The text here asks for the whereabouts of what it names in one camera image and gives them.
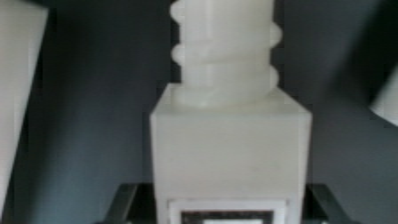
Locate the white square table top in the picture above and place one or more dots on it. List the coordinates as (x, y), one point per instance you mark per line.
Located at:
(23, 18)

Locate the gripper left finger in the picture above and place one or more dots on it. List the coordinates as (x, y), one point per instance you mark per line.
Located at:
(117, 214)

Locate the white table leg with screw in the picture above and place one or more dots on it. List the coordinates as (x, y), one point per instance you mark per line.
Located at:
(229, 126)

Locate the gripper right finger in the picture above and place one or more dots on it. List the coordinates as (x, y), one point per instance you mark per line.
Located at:
(323, 210)

